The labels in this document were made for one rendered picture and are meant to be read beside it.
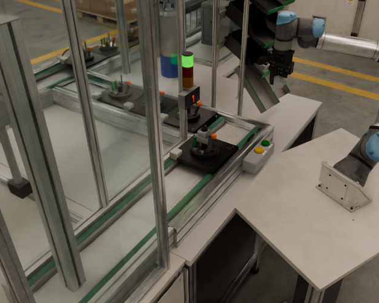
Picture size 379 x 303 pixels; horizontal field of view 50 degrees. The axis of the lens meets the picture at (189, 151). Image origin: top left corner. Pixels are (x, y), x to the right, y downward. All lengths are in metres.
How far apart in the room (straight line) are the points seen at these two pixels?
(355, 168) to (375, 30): 4.22
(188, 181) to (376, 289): 1.44
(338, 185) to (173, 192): 0.71
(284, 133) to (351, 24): 3.84
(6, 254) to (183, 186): 1.04
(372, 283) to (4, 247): 2.29
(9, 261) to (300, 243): 1.12
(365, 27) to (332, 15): 0.46
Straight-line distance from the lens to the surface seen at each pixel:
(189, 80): 1.83
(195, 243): 1.64
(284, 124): 2.39
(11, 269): 0.95
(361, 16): 5.94
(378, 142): 1.71
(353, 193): 1.83
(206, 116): 2.21
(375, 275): 2.85
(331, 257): 1.67
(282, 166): 2.05
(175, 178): 1.85
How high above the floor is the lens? 2.07
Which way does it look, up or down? 35 degrees down
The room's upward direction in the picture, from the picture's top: 1 degrees counter-clockwise
